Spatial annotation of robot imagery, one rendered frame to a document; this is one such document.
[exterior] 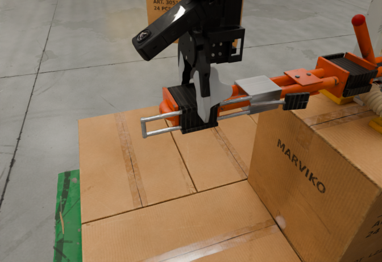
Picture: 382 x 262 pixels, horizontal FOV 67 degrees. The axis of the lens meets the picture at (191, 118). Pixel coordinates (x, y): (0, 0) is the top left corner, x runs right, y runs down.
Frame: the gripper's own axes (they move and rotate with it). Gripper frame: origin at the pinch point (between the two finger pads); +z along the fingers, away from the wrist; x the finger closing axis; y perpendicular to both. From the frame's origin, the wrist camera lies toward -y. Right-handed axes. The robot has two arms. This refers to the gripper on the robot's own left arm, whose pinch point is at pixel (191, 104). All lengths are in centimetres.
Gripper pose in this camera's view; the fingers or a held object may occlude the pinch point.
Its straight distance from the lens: 51.1
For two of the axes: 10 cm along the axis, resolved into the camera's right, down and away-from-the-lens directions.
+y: 9.4, -2.1, 2.8
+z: 0.0, 8.1, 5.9
